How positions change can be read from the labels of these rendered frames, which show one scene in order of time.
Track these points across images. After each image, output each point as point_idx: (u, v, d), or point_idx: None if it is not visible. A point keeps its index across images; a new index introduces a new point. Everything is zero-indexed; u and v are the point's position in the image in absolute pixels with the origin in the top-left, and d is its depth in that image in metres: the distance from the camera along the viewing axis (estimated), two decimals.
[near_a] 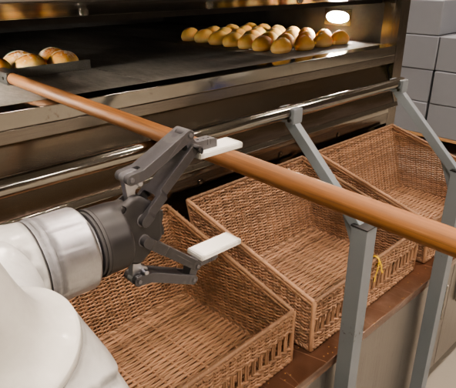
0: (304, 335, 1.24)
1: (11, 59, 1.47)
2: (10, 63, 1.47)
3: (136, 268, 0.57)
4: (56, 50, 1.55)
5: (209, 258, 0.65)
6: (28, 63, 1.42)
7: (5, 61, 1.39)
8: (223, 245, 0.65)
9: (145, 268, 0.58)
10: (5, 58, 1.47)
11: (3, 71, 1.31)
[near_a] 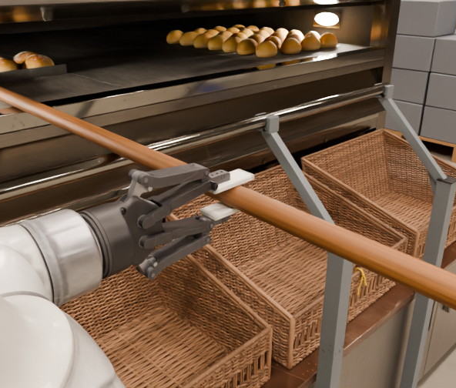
0: (283, 352, 1.19)
1: None
2: None
3: (143, 264, 0.58)
4: (31, 54, 1.51)
5: (222, 219, 0.64)
6: (0, 68, 1.37)
7: None
8: None
9: (152, 259, 0.58)
10: None
11: None
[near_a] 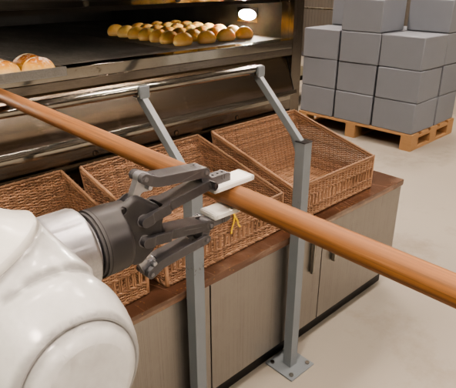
0: (162, 273, 1.52)
1: None
2: None
3: (143, 264, 0.58)
4: (31, 56, 1.51)
5: (222, 219, 0.64)
6: (1, 71, 1.37)
7: None
8: None
9: (152, 259, 0.58)
10: None
11: None
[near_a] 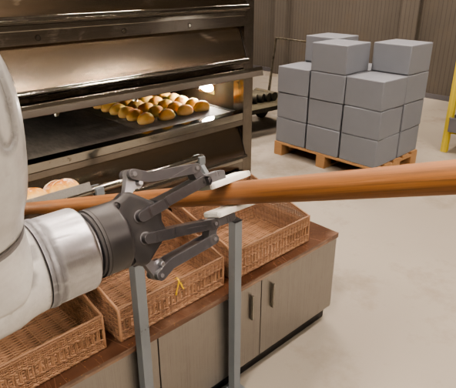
0: (117, 331, 1.90)
1: None
2: None
3: (151, 265, 0.56)
4: None
5: (227, 218, 0.64)
6: (28, 196, 1.49)
7: None
8: (239, 204, 0.64)
9: (160, 260, 0.57)
10: None
11: None
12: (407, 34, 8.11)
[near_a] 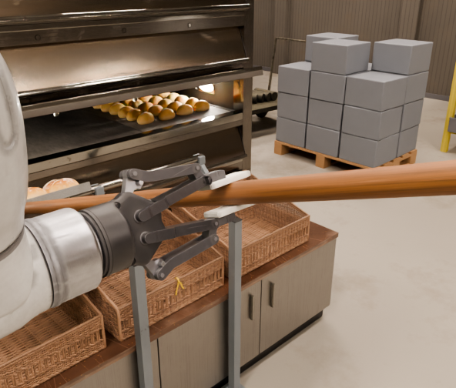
0: (116, 331, 1.90)
1: None
2: None
3: (151, 265, 0.56)
4: None
5: (227, 218, 0.64)
6: (28, 195, 1.49)
7: None
8: (239, 204, 0.64)
9: (160, 259, 0.57)
10: None
11: None
12: (407, 34, 8.11)
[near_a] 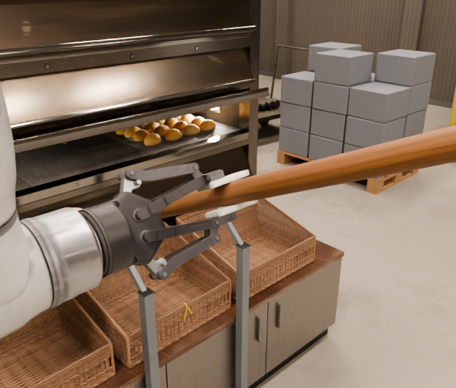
0: (125, 358, 1.91)
1: None
2: None
3: (153, 265, 0.56)
4: None
5: (229, 217, 0.63)
6: None
7: None
8: (239, 202, 0.64)
9: (162, 259, 0.57)
10: None
11: None
12: (409, 41, 8.11)
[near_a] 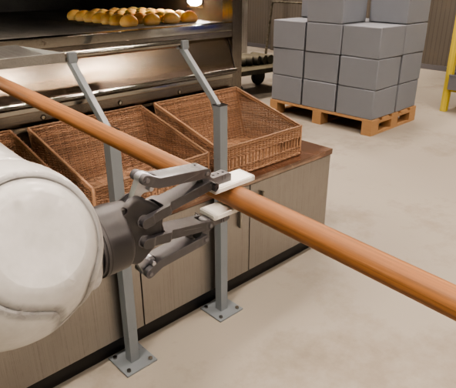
0: None
1: None
2: None
3: (142, 263, 0.58)
4: None
5: (222, 219, 0.64)
6: None
7: None
8: None
9: (152, 258, 0.58)
10: None
11: None
12: None
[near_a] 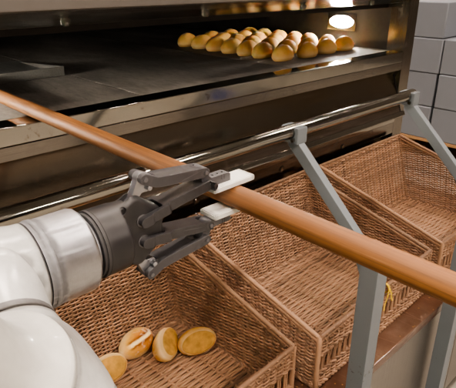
0: (309, 372, 1.14)
1: None
2: None
3: (143, 264, 0.58)
4: None
5: (222, 219, 0.64)
6: (140, 353, 1.21)
7: None
8: None
9: (152, 259, 0.58)
10: None
11: None
12: None
